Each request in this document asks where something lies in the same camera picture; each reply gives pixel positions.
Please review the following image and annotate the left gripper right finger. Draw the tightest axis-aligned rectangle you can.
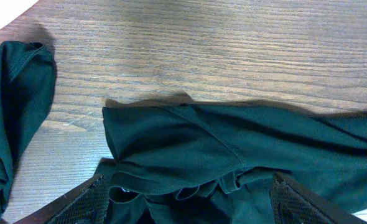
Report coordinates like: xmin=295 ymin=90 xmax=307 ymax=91
xmin=269 ymin=172 xmax=367 ymax=224

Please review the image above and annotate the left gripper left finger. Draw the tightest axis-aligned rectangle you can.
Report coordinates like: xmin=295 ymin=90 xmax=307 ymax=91
xmin=16 ymin=174 xmax=109 ymax=224

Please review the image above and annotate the white printed shirt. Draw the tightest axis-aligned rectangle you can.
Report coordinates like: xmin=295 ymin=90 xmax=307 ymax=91
xmin=0 ymin=0 xmax=39 ymax=29

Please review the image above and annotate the black t-shirt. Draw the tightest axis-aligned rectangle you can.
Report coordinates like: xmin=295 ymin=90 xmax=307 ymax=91
xmin=103 ymin=104 xmax=367 ymax=223

